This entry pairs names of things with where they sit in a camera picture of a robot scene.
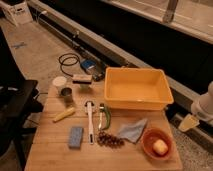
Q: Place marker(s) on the blue electronic box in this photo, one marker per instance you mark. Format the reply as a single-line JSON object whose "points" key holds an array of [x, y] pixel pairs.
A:
{"points": [[88, 66]]}

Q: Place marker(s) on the grey blue cloth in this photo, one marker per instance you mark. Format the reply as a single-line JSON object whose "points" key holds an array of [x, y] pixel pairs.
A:
{"points": [[132, 132]]}

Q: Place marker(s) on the small metal cup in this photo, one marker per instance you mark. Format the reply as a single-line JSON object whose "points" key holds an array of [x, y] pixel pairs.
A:
{"points": [[66, 93]]}

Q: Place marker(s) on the white dish brush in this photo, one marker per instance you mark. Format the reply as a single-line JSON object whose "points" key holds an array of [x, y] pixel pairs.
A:
{"points": [[89, 111]]}

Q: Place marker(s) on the orange bowl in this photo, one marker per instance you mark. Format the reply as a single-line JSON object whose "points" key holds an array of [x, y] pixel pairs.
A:
{"points": [[149, 137]]}

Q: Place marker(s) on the blue sponge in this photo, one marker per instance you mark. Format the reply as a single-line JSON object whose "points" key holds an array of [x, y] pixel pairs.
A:
{"points": [[75, 137]]}

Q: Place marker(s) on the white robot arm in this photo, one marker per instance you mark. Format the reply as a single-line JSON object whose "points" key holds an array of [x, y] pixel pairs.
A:
{"points": [[201, 110]]}

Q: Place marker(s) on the translucent cream gripper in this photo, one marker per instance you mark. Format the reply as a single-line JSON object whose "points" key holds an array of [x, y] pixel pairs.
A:
{"points": [[189, 122]]}

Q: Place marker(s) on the yellow apple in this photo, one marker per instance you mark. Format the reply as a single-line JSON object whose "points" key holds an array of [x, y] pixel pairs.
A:
{"points": [[160, 147]]}

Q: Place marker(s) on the yellow plastic bin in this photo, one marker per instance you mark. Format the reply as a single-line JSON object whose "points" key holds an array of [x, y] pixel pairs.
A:
{"points": [[137, 88]]}

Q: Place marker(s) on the green chili pepper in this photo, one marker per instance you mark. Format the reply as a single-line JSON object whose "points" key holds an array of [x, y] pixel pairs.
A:
{"points": [[108, 118]]}

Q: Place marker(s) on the bunch of dark grapes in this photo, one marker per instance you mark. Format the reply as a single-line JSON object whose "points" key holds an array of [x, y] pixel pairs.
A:
{"points": [[109, 140]]}

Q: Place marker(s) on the black chair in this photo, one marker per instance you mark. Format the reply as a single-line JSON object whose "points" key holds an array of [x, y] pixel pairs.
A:
{"points": [[17, 102]]}

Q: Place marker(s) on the white cardboard box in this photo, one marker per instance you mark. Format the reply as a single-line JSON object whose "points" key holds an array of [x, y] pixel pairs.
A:
{"points": [[17, 14]]}

